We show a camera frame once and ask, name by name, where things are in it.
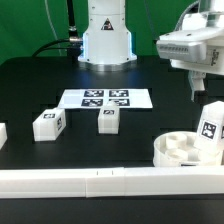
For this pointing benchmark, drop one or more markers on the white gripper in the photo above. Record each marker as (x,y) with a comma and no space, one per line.
(197,43)

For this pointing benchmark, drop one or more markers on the white round stool seat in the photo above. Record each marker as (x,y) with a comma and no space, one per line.
(176,149)

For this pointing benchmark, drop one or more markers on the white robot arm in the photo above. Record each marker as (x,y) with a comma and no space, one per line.
(107,43)

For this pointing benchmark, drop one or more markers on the white marker tag sheet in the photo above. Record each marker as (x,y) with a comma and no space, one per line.
(95,98)

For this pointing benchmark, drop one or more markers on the white U-shaped fence frame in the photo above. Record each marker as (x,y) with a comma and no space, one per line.
(105,182)

